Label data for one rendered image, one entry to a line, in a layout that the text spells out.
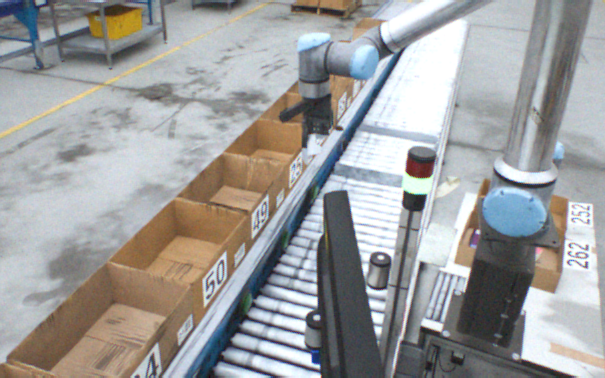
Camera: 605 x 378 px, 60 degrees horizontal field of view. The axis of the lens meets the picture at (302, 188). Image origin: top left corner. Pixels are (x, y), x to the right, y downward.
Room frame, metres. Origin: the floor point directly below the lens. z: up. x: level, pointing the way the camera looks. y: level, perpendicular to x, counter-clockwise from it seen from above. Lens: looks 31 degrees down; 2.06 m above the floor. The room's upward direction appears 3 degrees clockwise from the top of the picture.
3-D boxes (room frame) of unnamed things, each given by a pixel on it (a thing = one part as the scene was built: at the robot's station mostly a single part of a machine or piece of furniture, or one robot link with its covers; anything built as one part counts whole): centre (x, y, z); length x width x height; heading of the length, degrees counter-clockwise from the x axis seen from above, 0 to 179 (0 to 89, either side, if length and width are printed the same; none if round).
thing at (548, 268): (1.71, -0.85, 0.80); 0.38 x 0.28 x 0.10; 65
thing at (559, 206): (2.01, -0.99, 0.80); 0.38 x 0.28 x 0.10; 66
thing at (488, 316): (1.33, -0.65, 0.91); 0.26 x 0.26 x 0.33; 67
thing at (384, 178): (2.31, -0.38, 0.76); 0.46 x 0.01 x 0.09; 73
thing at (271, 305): (1.35, -0.09, 0.72); 0.52 x 0.05 x 0.05; 73
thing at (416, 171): (0.82, -0.21, 1.62); 0.05 x 0.05 x 0.06
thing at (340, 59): (1.40, -0.12, 1.64); 0.12 x 0.12 x 0.09; 62
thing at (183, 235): (1.36, 0.38, 0.96); 0.39 x 0.29 x 0.17; 163
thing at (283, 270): (1.54, -0.14, 0.72); 0.52 x 0.05 x 0.05; 73
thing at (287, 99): (2.49, 0.04, 0.96); 0.39 x 0.29 x 0.17; 163
